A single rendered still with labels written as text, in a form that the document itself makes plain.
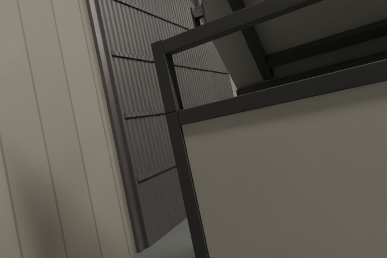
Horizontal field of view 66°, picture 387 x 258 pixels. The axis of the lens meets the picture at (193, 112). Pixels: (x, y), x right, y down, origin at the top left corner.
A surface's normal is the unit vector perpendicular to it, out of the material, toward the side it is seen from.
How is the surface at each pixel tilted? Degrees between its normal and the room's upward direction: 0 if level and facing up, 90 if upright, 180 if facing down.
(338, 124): 90
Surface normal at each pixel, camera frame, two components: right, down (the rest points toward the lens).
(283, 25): -0.24, 0.67
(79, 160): 0.87, -0.20
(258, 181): -0.48, 0.07
